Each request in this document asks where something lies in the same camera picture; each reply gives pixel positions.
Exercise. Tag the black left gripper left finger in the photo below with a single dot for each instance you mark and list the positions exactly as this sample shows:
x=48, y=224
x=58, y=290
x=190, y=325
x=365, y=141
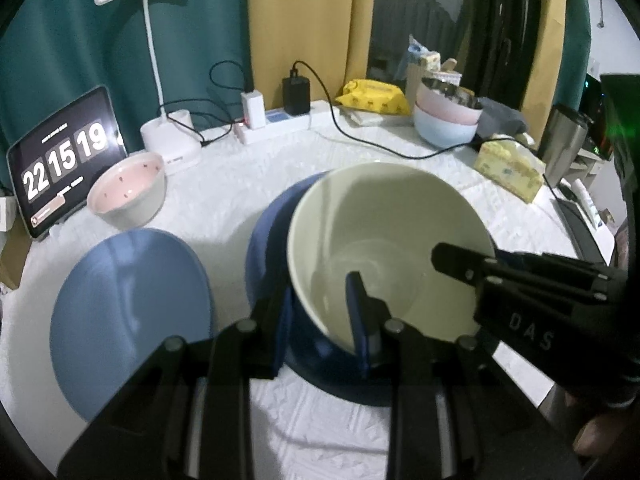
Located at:
x=186, y=397

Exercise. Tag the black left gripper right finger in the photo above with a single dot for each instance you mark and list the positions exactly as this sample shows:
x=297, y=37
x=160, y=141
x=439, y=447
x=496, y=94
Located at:
x=456, y=414

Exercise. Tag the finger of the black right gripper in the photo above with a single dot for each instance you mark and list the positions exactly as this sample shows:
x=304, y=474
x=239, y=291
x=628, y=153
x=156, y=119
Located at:
x=463, y=265

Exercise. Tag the cream yellow bowl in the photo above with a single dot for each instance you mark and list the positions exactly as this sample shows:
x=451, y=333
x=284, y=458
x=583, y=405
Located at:
x=383, y=220

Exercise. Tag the dark blue bowl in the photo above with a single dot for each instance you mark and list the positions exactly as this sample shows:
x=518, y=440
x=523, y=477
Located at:
x=310, y=354

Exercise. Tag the light blue plate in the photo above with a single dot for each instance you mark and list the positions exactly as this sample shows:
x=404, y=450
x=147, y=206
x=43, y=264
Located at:
x=117, y=305

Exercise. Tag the right hand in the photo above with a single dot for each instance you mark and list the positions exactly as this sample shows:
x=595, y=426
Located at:
x=598, y=436

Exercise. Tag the yellow tissue box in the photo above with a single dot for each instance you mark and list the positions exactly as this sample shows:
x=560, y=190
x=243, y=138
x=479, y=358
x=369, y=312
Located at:
x=512, y=166

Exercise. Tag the light blue stacked bowl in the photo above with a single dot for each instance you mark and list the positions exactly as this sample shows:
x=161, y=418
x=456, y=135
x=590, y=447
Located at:
x=438, y=132

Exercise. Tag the grey cloth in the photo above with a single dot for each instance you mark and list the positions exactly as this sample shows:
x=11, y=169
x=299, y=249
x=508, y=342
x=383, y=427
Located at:
x=497, y=118

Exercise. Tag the pink stacked bowl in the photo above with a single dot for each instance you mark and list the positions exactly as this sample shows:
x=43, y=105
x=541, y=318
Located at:
x=437, y=105

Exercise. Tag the steel travel mug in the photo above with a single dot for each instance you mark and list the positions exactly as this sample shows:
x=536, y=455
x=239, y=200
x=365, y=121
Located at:
x=563, y=137

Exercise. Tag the steel inner bowl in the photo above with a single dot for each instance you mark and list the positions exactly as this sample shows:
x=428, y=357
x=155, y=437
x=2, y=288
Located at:
x=456, y=94

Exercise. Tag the yellow wipes pack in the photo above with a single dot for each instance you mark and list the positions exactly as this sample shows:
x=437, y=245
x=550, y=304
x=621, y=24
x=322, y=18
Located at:
x=374, y=96

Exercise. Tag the white basket container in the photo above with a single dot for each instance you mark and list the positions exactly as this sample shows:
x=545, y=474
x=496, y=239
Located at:
x=424, y=63

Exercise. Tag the pink strawberry bowl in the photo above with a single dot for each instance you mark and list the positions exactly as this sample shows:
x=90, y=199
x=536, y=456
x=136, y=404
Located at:
x=131, y=193

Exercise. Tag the white power strip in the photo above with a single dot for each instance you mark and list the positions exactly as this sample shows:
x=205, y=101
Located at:
x=279, y=123

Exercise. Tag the cardboard box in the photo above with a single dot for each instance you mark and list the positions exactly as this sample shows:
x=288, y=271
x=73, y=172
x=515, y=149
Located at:
x=15, y=246

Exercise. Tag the black charger block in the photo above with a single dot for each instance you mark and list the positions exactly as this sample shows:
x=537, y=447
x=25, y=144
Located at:
x=296, y=95

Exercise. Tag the white charger block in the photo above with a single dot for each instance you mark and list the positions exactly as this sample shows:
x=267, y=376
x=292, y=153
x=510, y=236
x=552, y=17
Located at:
x=253, y=106

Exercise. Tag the white desk lamp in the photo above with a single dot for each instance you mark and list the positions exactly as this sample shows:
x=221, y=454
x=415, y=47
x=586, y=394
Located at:
x=173, y=139

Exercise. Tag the small white box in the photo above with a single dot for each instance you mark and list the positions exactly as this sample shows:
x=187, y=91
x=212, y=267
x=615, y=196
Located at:
x=7, y=213

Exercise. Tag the tablet showing clock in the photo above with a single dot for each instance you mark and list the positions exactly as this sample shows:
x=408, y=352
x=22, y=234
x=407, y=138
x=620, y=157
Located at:
x=53, y=167

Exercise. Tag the yellow curtain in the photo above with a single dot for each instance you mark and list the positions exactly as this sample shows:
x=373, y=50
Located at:
x=332, y=36

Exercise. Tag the teal curtain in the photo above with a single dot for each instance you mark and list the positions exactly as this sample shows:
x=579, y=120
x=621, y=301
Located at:
x=53, y=51

